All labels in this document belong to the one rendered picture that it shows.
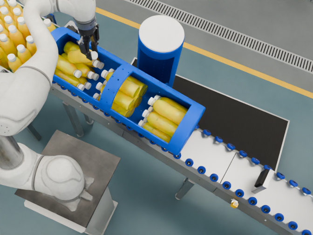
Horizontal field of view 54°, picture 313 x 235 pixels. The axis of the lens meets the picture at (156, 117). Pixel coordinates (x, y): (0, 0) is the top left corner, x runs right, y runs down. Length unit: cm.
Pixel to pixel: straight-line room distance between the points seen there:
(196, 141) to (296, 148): 147
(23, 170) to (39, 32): 56
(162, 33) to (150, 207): 136
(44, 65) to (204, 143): 108
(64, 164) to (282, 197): 114
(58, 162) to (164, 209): 141
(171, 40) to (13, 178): 116
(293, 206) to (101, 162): 102
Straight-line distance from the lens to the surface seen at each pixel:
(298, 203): 186
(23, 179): 138
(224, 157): 177
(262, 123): 284
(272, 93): 320
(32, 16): 116
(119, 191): 259
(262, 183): 163
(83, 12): 126
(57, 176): 131
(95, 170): 159
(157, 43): 190
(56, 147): 165
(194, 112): 148
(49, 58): 96
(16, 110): 81
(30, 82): 86
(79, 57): 161
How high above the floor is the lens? 255
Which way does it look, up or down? 66 degrees down
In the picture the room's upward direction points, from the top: 11 degrees clockwise
